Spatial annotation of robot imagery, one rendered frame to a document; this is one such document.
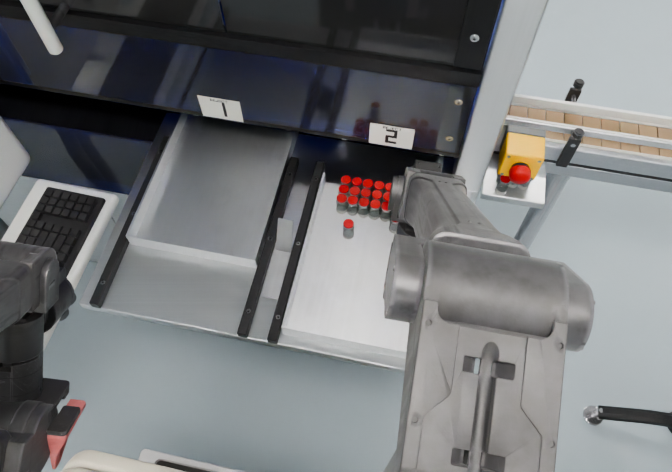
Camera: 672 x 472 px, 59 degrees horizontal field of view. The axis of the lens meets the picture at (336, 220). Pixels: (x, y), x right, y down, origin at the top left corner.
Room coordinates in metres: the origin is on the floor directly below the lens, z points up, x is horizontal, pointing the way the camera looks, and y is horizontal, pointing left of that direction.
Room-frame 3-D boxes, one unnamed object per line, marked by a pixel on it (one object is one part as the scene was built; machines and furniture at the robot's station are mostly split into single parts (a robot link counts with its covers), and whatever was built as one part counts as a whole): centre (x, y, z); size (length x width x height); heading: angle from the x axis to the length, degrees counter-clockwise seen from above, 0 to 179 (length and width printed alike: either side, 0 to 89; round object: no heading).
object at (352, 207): (0.62, -0.09, 0.90); 0.18 x 0.02 x 0.05; 77
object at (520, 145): (0.69, -0.36, 0.99); 0.08 x 0.07 x 0.07; 168
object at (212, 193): (0.70, 0.24, 0.90); 0.34 x 0.26 x 0.04; 168
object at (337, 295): (0.51, -0.06, 0.90); 0.34 x 0.26 x 0.04; 167
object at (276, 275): (0.51, 0.11, 0.91); 0.14 x 0.03 x 0.06; 168
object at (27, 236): (0.54, 0.62, 0.82); 0.40 x 0.14 x 0.02; 166
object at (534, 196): (0.73, -0.38, 0.87); 0.14 x 0.13 x 0.02; 168
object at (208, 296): (0.60, 0.09, 0.87); 0.70 x 0.48 x 0.02; 78
